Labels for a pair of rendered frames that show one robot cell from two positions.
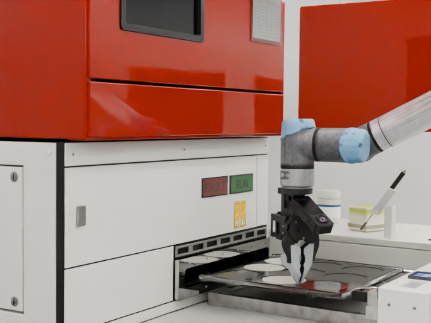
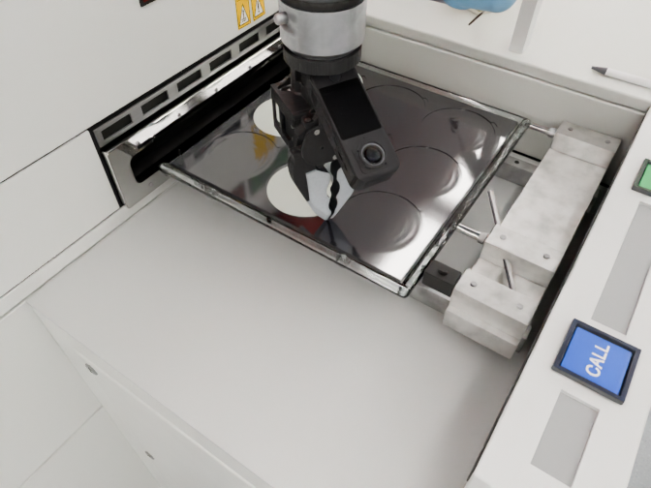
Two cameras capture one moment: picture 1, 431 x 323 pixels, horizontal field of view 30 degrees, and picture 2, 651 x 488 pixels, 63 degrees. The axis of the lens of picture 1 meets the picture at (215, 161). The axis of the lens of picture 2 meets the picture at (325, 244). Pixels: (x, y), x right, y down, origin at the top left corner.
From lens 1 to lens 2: 1.36 m
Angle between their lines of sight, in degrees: 46
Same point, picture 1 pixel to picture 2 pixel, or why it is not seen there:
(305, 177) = (339, 32)
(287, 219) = (298, 118)
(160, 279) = (75, 198)
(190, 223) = (122, 71)
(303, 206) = (332, 106)
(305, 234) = not seen: hidden behind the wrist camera
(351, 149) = not seen: outside the picture
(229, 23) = not seen: outside the picture
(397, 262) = (522, 100)
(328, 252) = (408, 58)
